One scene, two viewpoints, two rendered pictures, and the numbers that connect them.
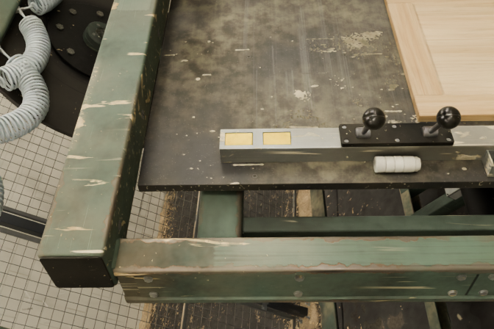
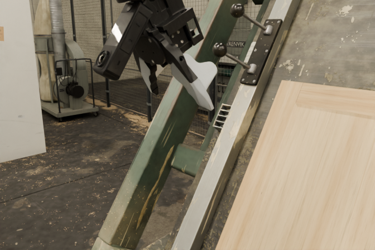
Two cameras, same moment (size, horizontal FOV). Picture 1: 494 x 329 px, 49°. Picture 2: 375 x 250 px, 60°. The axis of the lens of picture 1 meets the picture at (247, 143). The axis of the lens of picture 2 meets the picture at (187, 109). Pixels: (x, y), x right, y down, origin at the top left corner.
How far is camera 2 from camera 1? 1.30 m
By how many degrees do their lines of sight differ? 85
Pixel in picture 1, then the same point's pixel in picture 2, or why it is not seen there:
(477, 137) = (240, 100)
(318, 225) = (254, 28)
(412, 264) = not seen: hidden behind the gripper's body
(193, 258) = not seen: outside the picture
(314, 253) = (212, 3)
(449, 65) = (330, 125)
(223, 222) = not seen: outside the picture
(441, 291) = not seen: hidden behind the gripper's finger
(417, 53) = (357, 102)
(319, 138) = (279, 9)
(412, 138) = (252, 58)
